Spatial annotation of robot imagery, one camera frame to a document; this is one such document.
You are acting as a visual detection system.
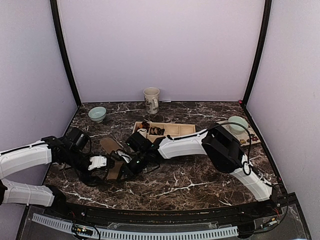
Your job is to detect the teal striped ceramic bowl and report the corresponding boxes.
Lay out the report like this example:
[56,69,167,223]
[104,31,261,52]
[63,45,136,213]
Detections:
[88,106,107,123]

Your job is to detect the floral square plate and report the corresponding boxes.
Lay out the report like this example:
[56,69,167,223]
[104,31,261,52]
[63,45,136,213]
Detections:
[217,116,261,146]

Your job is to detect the pale green bowl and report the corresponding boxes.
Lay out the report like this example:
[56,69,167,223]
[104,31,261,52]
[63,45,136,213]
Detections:
[228,116,249,135]

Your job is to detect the beige ribbed sock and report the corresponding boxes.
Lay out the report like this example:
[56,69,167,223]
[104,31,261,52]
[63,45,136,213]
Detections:
[100,137,124,182]

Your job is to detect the green circuit board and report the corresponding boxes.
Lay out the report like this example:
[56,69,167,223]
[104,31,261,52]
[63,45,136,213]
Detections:
[71,224,93,236]

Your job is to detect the black front table rail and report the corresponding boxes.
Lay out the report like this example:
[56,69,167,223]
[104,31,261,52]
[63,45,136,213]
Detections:
[27,193,298,226]

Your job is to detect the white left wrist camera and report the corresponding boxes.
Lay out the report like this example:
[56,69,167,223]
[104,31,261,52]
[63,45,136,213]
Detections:
[88,155,108,171]

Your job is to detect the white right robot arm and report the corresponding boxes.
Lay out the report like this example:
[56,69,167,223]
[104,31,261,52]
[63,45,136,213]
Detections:
[117,123,275,217]

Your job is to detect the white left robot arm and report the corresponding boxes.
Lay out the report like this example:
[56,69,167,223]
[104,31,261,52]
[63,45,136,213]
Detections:
[0,127,110,218]

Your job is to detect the white slotted cable duct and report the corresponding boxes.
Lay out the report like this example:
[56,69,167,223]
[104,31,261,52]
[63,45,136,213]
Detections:
[31,213,239,240]

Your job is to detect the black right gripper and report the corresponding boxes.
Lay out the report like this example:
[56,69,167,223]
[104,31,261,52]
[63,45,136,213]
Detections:
[117,150,150,183]

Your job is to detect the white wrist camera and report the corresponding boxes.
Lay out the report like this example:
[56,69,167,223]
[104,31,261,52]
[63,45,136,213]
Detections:
[110,149,132,163]
[88,155,108,171]

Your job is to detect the black corner post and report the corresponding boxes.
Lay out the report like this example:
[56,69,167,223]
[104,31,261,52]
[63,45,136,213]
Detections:
[241,0,273,108]
[49,0,82,108]

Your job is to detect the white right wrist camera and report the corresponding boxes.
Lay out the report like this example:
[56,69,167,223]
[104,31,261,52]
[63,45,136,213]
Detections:
[110,149,132,163]

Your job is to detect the rolled red argyle sock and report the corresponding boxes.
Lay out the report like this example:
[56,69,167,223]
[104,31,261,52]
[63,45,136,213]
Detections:
[139,121,150,129]

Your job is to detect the coral pattern ceramic mug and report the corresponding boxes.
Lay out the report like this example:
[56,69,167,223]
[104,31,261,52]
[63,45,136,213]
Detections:
[143,87,160,115]

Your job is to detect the rolled white ribbed sock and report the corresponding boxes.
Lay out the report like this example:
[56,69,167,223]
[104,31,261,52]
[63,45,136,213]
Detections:
[137,128,148,138]

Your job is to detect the black right corner post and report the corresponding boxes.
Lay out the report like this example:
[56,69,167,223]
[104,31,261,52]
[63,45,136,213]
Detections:
[241,0,273,108]

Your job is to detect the black left corner post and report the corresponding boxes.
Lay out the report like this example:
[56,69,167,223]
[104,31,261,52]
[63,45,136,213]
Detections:
[49,0,82,108]

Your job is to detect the wooden compartment tray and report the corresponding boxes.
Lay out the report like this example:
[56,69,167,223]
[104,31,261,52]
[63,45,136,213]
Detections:
[132,121,196,142]

